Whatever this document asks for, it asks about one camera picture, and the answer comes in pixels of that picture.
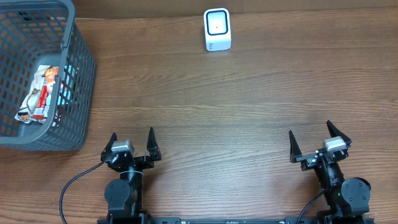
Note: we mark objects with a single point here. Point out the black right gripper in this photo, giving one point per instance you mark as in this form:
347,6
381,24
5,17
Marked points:
313,158

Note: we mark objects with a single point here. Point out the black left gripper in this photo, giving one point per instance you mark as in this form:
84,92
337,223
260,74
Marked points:
137,160

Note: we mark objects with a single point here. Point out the teal wet wipes pack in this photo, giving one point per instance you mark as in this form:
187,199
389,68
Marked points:
67,85

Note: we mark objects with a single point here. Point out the orange tissue pack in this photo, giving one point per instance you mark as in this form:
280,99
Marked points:
50,75

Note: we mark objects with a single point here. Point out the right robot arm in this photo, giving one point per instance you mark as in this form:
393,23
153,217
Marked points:
347,199

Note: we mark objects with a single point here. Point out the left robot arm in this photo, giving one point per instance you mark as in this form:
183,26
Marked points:
124,195

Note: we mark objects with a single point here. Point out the white barcode scanner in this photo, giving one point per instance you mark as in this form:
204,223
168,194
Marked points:
217,29

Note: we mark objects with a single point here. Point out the red white snack bar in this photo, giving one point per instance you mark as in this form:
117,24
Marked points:
41,111

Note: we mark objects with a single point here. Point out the white brown snack bag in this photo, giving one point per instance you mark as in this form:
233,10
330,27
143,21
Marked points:
28,106

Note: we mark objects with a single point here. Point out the grey plastic shopping basket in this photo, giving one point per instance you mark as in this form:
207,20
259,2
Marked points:
37,33

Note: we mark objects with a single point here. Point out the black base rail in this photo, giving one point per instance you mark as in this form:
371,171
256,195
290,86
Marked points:
286,220

